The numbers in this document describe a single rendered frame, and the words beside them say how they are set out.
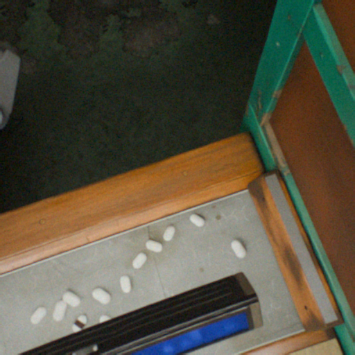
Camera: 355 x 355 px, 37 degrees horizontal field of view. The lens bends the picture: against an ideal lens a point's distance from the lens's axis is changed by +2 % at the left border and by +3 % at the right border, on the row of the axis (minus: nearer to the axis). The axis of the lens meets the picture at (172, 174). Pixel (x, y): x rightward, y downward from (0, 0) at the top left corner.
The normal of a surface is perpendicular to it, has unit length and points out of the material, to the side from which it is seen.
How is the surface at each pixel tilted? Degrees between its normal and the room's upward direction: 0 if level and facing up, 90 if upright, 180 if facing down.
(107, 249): 0
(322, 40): 90
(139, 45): 0
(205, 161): 0
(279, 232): 67
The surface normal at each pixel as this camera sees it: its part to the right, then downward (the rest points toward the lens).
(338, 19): -0.95, 0.32
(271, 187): -0.03, -0.25
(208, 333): 0.26, 0.63
